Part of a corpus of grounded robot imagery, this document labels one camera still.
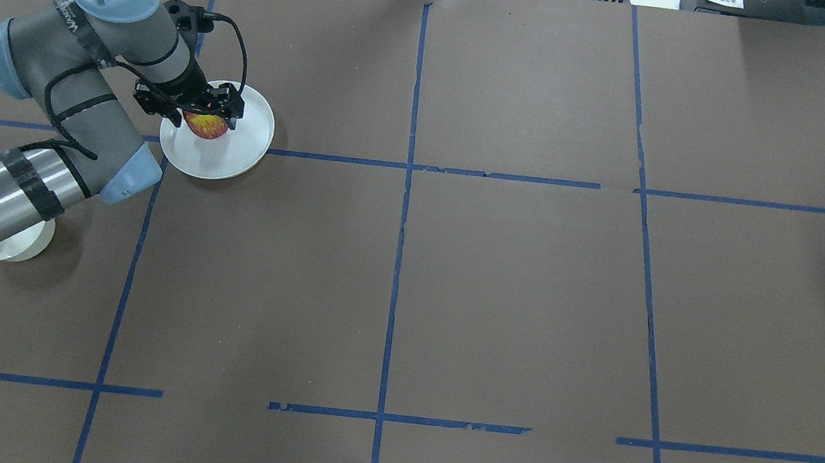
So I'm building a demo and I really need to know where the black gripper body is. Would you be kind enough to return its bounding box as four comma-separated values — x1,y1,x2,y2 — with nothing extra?
133,76,245,120

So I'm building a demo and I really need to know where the red yellow apple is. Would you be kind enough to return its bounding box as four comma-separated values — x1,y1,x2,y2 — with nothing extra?
182,110,230,140

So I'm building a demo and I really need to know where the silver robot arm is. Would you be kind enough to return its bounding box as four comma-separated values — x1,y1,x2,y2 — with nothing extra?
0,0,245,242

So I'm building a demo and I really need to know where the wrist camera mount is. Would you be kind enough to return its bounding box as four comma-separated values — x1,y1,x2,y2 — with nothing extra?
162,0,216,41

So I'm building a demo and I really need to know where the white bowl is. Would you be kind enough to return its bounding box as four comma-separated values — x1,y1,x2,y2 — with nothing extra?
0,220,56,262

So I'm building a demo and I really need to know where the white plate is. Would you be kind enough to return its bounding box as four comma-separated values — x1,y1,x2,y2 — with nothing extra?
159,85,274,181

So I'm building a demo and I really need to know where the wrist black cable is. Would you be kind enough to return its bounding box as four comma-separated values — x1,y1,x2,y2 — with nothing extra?
0,0,253,206

